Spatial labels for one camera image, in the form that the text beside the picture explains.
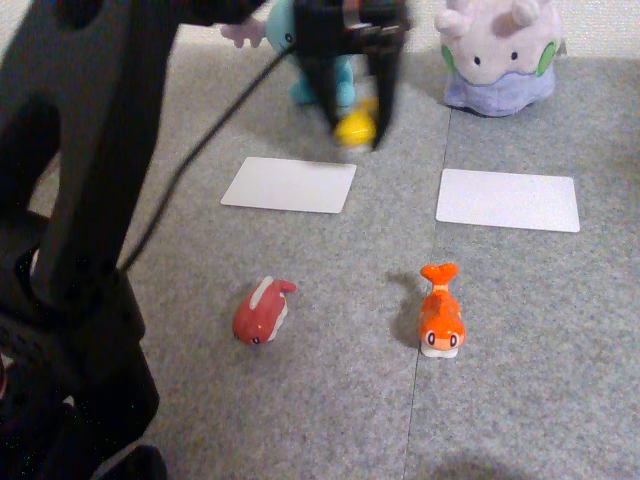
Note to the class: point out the yellow egg sushi figure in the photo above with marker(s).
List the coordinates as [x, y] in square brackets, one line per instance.
[356, 127]

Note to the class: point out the orange shrimp sushi figure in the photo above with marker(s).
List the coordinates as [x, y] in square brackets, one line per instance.
[440, 315]

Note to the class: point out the blue Wooper plush toy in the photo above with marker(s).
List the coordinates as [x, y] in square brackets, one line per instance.
[280, 25]

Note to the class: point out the purple Goomy plush toy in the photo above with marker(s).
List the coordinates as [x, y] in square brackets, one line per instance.
[500, 75]

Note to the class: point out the red tuna sushi figure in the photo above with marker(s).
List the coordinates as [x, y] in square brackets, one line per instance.
[260, 315]

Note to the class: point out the white blank card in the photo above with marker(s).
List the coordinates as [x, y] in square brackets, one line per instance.
[507, 201]
[290, 186]

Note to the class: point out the grey carpet tile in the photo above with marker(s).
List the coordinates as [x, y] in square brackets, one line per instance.
[550, 375]
[325, 400]

